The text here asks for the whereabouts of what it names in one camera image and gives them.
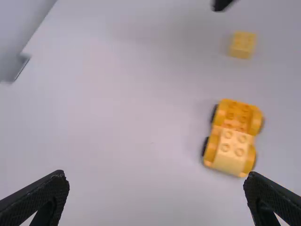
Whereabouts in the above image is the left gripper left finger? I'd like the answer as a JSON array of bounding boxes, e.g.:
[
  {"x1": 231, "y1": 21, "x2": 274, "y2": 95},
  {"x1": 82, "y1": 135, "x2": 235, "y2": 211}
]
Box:
[{"x1": 0, "y1": 169, "x2": 71, "y2": 226}]

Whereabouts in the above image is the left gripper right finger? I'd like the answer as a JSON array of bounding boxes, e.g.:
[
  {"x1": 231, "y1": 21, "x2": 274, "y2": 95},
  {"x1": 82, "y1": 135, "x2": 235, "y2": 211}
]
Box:
[{"x1": 243, "y1": 171, "x2": 301, "y2": 226}]

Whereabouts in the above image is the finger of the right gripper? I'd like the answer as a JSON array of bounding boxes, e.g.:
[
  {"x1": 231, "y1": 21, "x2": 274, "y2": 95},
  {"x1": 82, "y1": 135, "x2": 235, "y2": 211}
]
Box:
[{"x1": 210, "y1": 0, "x2": 241, "y2": 12}]

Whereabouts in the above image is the yellow toy car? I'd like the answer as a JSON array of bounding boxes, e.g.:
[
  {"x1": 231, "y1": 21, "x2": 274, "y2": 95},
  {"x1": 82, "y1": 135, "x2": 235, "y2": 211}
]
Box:
[{"x1": 200, "y1": 98, "x2": 266, "y2": 179}]

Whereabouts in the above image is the yellow toy brick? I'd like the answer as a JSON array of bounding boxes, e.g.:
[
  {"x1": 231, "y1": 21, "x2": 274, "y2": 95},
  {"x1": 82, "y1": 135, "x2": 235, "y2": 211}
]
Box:
[{"x1": 227, "y1": 31, "x2": 257, "y2": 60}]

